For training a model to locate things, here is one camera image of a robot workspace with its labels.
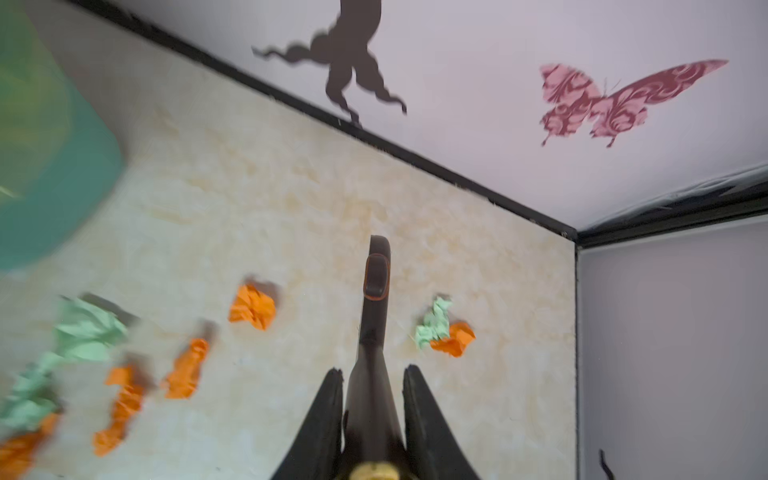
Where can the yellow-green bin liner bag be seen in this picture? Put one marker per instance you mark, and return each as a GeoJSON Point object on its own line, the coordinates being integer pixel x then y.
{"type": "Point", "coordinates": [36, 103]}

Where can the orange green scrap near bin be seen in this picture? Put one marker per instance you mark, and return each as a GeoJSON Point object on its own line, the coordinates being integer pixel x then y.
{"type": "Point", "coordinates": [127, 403]}

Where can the orange paper scrap back left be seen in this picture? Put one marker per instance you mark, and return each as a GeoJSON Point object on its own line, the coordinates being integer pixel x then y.
{"type": "Point", "coordinates": [252, 306]}

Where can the orange scrap right front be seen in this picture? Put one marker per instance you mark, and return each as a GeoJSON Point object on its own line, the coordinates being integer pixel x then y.
{"type": "Point", "coordinates": [18, 453]}

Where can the green orange scrap back right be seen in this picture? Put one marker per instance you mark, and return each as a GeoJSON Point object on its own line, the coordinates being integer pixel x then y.
{"type": "Point", "coordinates": [440, 333]}

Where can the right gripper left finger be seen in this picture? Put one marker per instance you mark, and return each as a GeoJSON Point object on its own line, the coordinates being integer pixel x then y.
{"type": "Point", "coordinates": [316, 449]}

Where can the dark brown hand broom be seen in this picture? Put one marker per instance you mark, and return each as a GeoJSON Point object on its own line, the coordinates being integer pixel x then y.
{"type": "Point", "coordinates": [372, 433]}

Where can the orange green scrap back centre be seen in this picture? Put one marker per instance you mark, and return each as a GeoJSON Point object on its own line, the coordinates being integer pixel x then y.
{"type": "Point", "coordinates": [85, 332]}

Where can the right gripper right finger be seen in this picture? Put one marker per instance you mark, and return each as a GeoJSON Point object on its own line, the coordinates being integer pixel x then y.
{"type": "Point", "coordinates": [433, 452]}

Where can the green trash bin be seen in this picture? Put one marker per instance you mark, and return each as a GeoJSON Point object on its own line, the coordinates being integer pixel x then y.
{"type": "Point", "coordinates": [68, 191]}

